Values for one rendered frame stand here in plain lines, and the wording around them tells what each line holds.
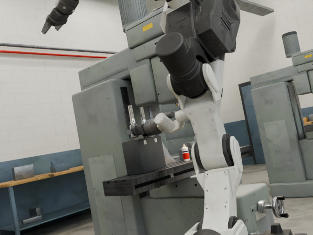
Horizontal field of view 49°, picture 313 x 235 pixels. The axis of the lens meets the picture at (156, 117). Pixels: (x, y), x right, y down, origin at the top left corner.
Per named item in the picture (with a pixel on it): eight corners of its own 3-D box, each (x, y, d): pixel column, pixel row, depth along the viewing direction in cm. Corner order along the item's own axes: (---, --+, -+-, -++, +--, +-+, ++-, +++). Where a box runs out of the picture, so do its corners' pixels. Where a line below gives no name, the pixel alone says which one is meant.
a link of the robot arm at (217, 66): (225, 108, 170) (228, 65, 175) (213, 100, 160) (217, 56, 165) (204, 109, 177) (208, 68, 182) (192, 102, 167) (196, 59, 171)
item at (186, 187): (243, 183, 216) (239, 164, 217) (212, 196, 191) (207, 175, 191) (182, 186, 250) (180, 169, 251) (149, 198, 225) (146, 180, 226)
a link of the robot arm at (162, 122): (158, 137, 187) (174, 134, 179) (145, 127, 180) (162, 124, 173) (162, 120, 192) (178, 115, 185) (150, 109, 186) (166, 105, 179)
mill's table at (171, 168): (254, 155, 258) (252, 144, 259) (133, 195, 168) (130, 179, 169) (227, 158, 274) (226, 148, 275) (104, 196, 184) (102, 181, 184)
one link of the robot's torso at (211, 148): (238, 172, 143) (204, 69, 127) (198, 177, 150) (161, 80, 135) (241, 153, 156) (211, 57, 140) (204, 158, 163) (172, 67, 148)
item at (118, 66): (171, 69, 241) (166, 41, 242) (148, 68, 224) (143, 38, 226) (102, 94, 296) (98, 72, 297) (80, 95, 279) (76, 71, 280)
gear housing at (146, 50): (195, 49, 227) (193, 34, 227) (171, 46, 209) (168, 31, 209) (159, 64, 249) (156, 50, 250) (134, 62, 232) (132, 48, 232)
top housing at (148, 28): (205, 30, 221) (200, 5, 222) (179, 25, 202) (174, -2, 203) (153, 52, 254) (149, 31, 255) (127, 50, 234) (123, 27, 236)
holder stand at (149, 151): (166, 166, 203) (160, 133, 204) (143, 173, 185) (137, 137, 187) (150, 168, 210) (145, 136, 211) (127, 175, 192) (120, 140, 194)
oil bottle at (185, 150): (191, 159, 221) (187, 142, 221) (187, 161, 218) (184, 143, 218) (186, 160, 223) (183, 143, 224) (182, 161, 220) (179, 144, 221)
